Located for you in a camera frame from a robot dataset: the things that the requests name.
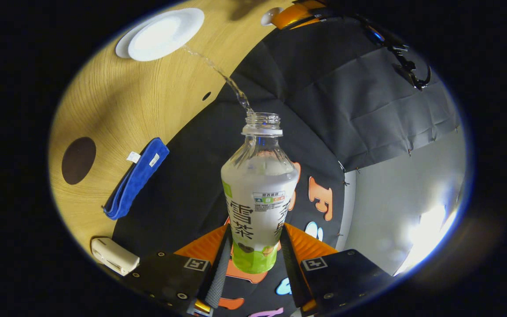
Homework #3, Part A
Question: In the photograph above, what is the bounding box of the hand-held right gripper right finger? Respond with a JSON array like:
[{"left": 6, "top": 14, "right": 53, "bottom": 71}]
[{"left": 279, "top": 222, "right": 393, "bottom": 317}]

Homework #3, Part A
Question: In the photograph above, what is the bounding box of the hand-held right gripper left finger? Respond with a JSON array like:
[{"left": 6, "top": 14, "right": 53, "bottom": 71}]
[{"left": 124, "top": 224, "right": 233, "bottom": 317}]

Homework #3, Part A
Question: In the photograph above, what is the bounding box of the clear water stream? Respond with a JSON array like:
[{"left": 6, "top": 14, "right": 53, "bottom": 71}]
[{"left": 182, "top": 44, "right": 254, "bottom": 115}]

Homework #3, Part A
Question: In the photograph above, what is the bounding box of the white teacup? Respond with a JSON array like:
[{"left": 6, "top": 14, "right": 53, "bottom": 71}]
[{"left": 115, "top": 8, "right": 205, "bottom": 61}]

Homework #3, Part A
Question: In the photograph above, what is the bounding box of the white toaster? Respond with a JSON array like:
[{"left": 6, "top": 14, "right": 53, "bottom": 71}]
[{"left": 91, "top": 237, "right": 140, "bottom": 277}]

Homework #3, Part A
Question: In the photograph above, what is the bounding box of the clear water bottle white label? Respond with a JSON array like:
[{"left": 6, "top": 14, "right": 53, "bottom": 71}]
[{"left": 220, "top": 112, "right": 300, "bottom": 274}]

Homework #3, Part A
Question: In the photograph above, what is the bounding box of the blue folded towel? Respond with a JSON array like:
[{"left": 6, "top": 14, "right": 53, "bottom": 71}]
[{"left": 103, "top": 137, "right": 170, "bottom": 221}]

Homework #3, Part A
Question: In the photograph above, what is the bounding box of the dark brown round coaster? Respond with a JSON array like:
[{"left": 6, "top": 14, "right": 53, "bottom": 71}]
[{"left": 62, "top": 136, "right": 97, "bottom": 185}]

